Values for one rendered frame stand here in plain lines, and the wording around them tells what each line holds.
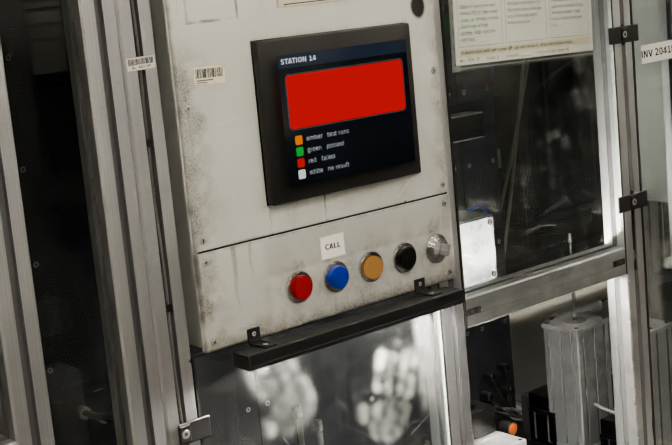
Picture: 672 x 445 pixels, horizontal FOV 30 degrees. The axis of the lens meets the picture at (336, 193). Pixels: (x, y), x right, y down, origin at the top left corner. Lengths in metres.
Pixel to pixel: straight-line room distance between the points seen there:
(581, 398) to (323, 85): 0.95
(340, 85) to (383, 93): 0.07
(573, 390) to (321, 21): 0.98
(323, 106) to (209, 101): 0.15
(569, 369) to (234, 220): 0.95
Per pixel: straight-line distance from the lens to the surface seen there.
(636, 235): 2.08
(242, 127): 1.51
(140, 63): 1.44
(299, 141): 1.53
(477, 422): 2.12
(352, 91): 1.58
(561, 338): 2.28
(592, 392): 2.31
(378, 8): 1.64
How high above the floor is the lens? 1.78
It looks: 9 degrees down
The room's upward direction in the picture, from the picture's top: 5 degrees counter-clockwise
